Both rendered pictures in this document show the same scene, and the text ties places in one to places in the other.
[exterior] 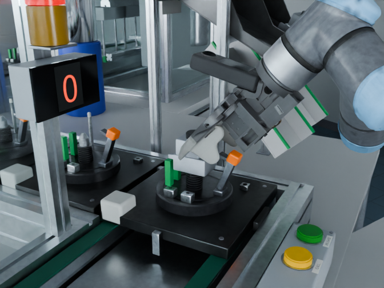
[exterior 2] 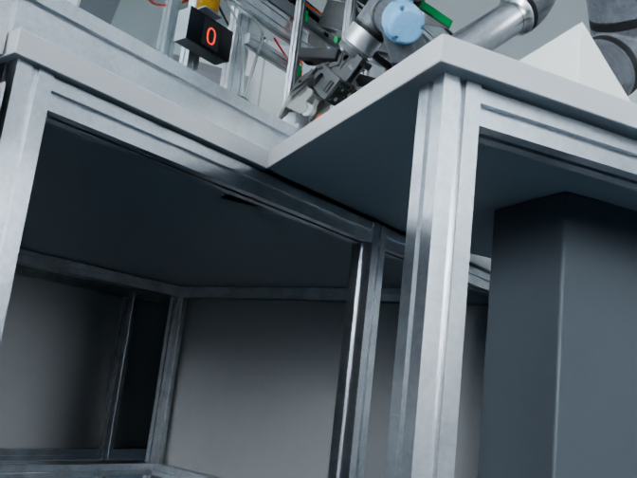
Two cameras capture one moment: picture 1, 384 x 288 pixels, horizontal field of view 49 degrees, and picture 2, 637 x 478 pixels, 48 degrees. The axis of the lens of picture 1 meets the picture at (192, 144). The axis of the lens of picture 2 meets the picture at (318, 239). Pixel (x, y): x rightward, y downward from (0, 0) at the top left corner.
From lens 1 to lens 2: 1.16 m
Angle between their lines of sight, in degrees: 34
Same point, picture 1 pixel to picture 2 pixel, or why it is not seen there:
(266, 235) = not seen: hidden behind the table
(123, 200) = not seen: hidden behind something
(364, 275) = not seen: hidden behind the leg
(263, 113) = (341, 72)
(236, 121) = (322, 82)
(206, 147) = (299, 101)
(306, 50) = (364, 17)
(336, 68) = (376, 13)
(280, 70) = (350, 34)
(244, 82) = (330, 54)
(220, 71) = (316, 51)
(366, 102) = (385, 16)
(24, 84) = (185, 16)
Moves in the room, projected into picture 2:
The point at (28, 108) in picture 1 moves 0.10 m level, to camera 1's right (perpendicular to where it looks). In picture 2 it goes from (183, 30) to (230, 32)
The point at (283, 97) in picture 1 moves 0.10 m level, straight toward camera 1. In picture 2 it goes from (353, 56) to (336, 32)
